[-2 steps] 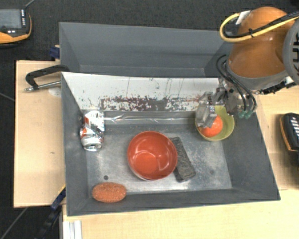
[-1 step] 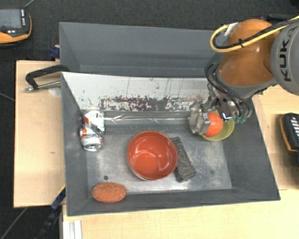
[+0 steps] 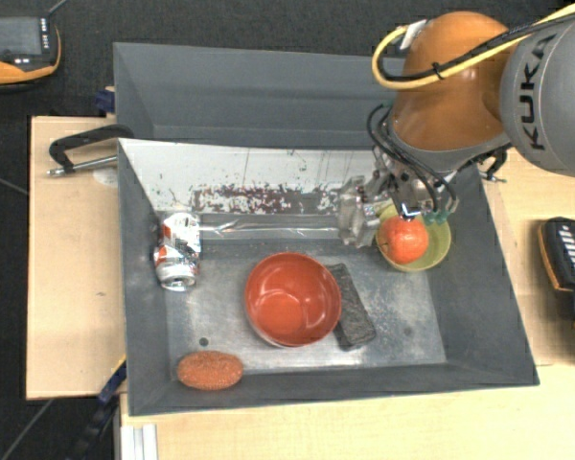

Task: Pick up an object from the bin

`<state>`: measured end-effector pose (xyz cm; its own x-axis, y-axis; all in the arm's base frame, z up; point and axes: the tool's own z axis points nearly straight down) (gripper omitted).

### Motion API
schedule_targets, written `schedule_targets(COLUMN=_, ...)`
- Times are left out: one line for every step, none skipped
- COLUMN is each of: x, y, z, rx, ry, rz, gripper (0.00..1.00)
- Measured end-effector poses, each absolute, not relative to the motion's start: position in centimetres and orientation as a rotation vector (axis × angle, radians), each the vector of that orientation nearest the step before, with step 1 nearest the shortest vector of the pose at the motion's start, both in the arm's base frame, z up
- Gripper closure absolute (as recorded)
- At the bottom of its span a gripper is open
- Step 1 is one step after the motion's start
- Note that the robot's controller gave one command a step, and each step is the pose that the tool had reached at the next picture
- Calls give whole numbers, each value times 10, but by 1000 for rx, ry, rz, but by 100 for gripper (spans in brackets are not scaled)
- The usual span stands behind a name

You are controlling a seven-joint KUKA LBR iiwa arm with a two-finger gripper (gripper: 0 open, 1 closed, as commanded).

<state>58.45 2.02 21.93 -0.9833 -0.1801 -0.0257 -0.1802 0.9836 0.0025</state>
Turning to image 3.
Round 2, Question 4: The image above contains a yellow-green bowl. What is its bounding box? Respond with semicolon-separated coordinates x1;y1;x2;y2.
375;203;453;273

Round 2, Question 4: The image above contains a grey metal bin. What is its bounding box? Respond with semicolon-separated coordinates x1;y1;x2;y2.
112;41;541;417

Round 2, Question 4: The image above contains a red bowl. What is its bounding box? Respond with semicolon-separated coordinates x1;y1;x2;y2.
243;251;343;350

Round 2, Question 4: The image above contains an orange fruit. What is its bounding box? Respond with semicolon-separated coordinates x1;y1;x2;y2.
378;214;430;265

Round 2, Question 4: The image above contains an orange scouring pad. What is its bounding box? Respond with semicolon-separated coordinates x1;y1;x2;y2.
175;350;245;392

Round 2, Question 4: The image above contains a crushed white and orange can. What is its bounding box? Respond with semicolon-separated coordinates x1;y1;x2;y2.
152;211;203;292

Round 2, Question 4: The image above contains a pale wood flat board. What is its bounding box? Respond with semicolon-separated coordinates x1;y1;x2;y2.
26;115;128;401

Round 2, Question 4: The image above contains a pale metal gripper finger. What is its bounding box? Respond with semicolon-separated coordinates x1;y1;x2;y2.
339;175;368;211
336;206;380;250

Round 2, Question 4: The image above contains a dark grey flat block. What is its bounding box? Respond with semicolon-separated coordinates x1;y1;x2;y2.
324;263;378;352

